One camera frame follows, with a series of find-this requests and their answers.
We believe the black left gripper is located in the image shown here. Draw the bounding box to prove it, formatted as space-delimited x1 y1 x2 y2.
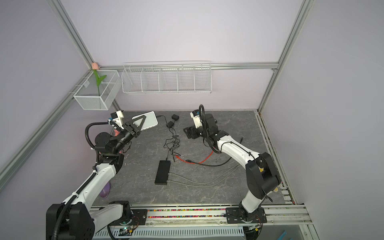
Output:
113 116 146 154

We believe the thin black power cable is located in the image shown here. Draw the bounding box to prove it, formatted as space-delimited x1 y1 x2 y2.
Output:
155 114 181 145
163 127 182 162

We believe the red ethernet cable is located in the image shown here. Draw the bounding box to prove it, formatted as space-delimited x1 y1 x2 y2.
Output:
174 149 215 165

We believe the black network switch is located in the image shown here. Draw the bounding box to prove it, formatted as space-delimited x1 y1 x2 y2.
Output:
155 160 171 186

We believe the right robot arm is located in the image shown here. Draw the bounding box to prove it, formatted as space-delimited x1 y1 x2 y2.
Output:
184 105 282 214

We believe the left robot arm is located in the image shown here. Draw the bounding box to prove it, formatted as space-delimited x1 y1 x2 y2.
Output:
46 112 147 240

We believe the pink watering can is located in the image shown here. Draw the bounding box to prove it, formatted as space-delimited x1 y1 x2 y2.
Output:
111 129 124 154

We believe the black power adapter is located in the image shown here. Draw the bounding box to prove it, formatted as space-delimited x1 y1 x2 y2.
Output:
167 121 175 129
172 114 180 121

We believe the purple garden trowel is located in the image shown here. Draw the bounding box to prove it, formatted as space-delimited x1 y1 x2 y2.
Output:
99 182 111 198

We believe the artificial tulip flower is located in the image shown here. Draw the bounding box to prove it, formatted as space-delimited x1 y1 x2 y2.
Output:
92 63 107 97

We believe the grey ethernet cable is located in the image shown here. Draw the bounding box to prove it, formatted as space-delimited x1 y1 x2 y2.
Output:
167 163 241 188

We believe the small white wire basket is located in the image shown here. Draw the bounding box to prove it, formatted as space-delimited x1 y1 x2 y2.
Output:
74 70 122 111

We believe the long white wire basket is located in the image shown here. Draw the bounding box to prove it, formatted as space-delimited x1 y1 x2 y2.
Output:
122 61 213 94

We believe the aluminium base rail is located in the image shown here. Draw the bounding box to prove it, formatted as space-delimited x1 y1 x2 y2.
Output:
94 204 319 240

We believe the aluminium frame rail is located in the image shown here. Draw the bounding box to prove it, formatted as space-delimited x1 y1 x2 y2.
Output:
0 0 316 193

